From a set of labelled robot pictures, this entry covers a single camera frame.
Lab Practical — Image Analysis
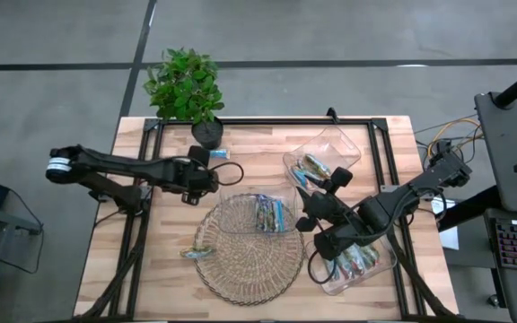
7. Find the black diagonal beam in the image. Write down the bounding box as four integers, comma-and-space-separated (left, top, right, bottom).
435, 186, 502, 232

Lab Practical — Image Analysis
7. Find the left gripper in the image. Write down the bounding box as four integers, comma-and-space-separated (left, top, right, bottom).
171, 145, 220, 206

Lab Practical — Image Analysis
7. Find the black aluminium table frame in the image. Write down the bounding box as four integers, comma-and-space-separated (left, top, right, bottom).
73, 117, 460, 323

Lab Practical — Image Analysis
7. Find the green plant in black pot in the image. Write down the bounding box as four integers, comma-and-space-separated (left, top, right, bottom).
144, 47, 226, 152

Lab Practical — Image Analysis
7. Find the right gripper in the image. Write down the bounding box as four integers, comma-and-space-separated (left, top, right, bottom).
294, 166, 367, 237

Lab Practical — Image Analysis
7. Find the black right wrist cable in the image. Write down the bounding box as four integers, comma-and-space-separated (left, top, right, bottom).
307, 249, 332, 285

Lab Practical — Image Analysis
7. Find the black table clamp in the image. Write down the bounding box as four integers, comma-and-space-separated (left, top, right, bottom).
324, 106, 342, 125

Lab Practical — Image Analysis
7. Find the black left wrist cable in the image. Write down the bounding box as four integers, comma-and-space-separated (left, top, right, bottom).
207, 161, 245, 187

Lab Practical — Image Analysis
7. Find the white paper sheet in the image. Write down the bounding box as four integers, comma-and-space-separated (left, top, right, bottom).
431, 196, 460, 251

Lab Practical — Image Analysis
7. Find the round woven placemat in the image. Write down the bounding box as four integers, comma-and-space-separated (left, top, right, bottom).
192, 192, 307, 308

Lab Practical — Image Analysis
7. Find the grey metal cart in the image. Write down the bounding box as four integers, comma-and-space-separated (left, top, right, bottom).
473, 92, 517, 215

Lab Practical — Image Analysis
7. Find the clear plastic bin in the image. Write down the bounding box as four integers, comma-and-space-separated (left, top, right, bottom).
305, 237, 398, 297
282, 126, 362, 197
217, 182, 300, 236

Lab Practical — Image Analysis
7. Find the blue white granola bar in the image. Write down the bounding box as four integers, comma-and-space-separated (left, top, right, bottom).
263, 198, 277, 233
274, 199, 286, 233
254, 196, 267, 232

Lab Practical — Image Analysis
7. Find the yellow cable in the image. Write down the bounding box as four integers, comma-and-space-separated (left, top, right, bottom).
426, 117, 484, 163

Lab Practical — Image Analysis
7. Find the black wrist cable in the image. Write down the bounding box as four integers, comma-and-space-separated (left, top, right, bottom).
207, 161, 245, 187
307, 249, 332, 285

